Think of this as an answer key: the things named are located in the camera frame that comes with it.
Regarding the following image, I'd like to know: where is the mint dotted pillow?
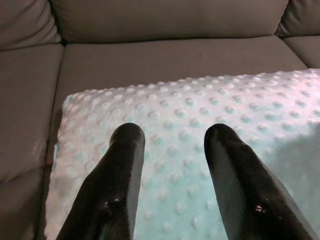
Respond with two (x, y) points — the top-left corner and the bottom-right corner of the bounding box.
(43, 69), (320, 240)

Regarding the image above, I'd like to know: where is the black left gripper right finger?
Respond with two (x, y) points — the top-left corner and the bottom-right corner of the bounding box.
(204, 122), (315, 240)

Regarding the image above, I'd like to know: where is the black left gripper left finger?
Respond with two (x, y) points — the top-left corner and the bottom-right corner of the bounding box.
(55, 122), (146, 240)

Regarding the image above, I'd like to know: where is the grey-green leather sofa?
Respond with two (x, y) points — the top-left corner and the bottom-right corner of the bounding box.
(0, 0), (320, 240)

